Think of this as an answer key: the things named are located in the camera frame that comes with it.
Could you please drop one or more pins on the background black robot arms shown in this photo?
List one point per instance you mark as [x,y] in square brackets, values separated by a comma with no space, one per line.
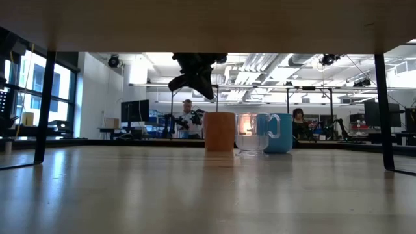
[196,117]

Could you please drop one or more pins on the black gantry frame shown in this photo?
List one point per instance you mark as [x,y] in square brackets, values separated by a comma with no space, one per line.
[287,97]

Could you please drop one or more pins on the black computer monitor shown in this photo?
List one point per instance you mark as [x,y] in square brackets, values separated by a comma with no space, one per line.
[135,111]
[382,114]

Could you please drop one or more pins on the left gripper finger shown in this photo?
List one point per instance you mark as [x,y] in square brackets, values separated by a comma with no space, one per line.
[178,84]
[204,86]

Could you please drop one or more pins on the person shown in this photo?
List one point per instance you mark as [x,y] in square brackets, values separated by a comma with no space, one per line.
[188,107]
[298,114]

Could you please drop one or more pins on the black table frame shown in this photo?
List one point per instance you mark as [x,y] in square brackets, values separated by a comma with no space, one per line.
[97,142]

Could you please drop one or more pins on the orange mug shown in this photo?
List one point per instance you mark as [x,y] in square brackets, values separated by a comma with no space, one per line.
[220,131]

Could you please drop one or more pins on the wooden shelf with black legs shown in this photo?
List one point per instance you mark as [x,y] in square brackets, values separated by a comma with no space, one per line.
[208,26]

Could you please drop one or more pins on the background black robot arm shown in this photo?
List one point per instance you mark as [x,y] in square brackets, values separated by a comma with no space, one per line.
[341,125]

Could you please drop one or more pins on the yellow box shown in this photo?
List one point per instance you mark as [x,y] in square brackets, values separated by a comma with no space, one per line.
[28,119]

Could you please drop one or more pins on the cardboard box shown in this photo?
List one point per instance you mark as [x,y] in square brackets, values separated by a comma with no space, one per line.
[111,123]

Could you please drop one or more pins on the blue mug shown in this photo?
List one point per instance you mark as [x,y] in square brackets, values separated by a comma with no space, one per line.
[285,136]

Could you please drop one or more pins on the clear glass mug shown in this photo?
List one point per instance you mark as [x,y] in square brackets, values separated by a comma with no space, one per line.
[252,143]

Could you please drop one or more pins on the black ceiling camera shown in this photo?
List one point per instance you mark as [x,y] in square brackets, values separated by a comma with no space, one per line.
[113,61]
[329,59]

